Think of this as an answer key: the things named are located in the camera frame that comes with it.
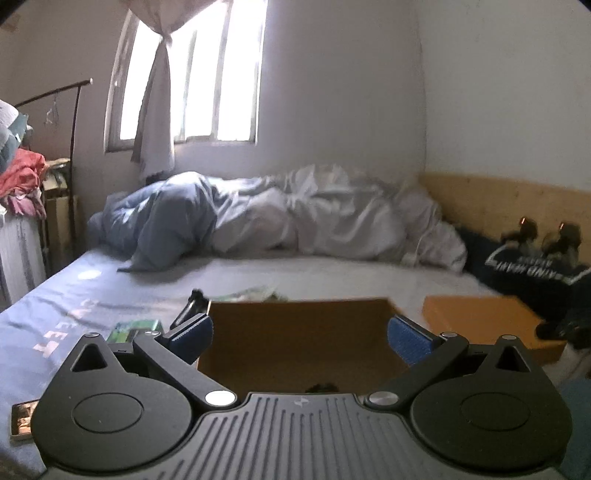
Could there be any black flashlight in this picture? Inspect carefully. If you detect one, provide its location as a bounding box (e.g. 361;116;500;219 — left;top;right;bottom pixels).
170;289;211;329

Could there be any green tissue pack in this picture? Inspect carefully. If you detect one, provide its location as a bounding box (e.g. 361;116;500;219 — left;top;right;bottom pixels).
107;319;163;344

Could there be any orange box lid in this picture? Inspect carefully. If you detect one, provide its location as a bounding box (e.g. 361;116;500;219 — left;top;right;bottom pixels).
423;296;566;365

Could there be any green flat packet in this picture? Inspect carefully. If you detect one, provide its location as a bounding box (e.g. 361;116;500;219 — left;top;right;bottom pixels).
211;286;287;303

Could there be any open brown cardboard box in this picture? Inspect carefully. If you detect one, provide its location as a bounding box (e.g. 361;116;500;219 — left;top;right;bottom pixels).
197;298;407;398

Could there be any grey bed sheet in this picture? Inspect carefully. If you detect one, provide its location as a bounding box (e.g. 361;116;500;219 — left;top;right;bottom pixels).
1;248;495;479

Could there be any black printed garment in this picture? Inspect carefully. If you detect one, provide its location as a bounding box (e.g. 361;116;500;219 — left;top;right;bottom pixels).
458;228;590;350

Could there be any black device with red light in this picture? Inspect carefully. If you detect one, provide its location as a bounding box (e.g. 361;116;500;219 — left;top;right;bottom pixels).
501;217;538;256

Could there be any wooden headboard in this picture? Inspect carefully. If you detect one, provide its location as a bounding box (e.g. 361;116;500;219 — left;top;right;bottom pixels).
420;173;591;263

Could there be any cardboard box by rack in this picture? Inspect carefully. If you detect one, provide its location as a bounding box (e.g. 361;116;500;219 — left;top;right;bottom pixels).
45;196;74;274

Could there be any smartphone with photo screen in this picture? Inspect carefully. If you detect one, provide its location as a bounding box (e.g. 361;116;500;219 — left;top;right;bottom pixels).
9;399;39;443

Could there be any white radiator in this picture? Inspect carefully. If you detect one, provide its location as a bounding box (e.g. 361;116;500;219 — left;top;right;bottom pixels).
1;215;46;306

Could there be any grey crumpled duvet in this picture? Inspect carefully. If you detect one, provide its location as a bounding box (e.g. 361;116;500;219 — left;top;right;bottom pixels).
87;165;467;272

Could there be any white curtain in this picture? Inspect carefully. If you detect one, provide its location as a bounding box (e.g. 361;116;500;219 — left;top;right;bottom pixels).
125;0;213;181

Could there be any pile of red clothes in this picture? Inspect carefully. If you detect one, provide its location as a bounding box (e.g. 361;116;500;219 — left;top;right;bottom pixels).
1;148;49;219

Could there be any black clothes rack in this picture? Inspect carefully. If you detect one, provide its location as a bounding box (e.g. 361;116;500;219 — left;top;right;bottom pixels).
16;78;93;276

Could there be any white charger with cable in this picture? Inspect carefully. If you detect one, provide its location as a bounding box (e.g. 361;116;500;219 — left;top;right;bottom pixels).
401;226;439;267

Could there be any window with frame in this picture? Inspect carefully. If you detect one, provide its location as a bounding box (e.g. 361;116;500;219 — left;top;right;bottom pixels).
105;1;267;152

